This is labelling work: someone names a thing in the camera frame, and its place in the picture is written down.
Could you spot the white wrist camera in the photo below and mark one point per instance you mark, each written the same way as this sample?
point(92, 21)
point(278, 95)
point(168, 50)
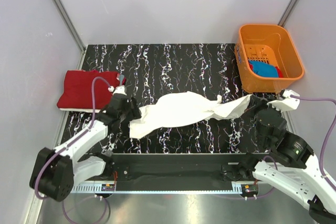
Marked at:
point(120, 90)
point(287, 102)

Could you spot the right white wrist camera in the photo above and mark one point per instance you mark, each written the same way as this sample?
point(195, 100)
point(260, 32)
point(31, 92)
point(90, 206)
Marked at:
point(287, 102)

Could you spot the red t shirt in basket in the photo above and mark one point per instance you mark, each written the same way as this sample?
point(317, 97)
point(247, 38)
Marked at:
point(279, 73)

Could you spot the white t shirt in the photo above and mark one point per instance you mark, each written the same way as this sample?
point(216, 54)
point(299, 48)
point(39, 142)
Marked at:
point(183, 109)
point(77, 110)

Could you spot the folded white t shirt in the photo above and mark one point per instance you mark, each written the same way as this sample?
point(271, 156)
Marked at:
point(77, 110)

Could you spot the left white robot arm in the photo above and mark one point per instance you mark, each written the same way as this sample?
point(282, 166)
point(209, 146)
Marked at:
point(57, 171)

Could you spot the left corner aluminium post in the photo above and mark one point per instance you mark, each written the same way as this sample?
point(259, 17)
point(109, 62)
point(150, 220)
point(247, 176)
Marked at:
point(70, 26)

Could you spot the folded red t shirt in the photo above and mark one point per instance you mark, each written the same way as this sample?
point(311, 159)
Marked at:
point(87, 89)

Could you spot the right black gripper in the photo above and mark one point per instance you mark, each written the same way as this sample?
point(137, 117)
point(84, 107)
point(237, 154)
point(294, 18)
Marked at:
point(256, 102)

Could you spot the orange plastic basket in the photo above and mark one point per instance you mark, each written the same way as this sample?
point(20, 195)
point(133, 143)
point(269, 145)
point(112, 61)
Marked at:
point(270, 44)

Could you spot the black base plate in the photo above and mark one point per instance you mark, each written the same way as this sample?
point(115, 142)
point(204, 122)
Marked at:
point(178, 169)

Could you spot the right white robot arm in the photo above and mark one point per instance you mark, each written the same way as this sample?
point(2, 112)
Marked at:
point(304, 179)

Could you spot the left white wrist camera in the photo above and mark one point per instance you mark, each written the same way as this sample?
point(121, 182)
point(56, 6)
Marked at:
point(120, 90)

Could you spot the grey slotted cable duct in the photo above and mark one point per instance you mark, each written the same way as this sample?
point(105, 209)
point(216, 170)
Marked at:
point(97, 187)

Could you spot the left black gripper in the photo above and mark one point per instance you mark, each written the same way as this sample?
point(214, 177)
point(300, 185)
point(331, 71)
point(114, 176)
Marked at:
point(134, 113)

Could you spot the folded grey t shirt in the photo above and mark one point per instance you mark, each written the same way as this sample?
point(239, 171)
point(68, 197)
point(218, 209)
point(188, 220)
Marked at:
point(120, 77)

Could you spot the blue t shirt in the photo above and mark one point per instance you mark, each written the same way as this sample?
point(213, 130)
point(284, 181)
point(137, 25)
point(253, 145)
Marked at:
point(263, 69)

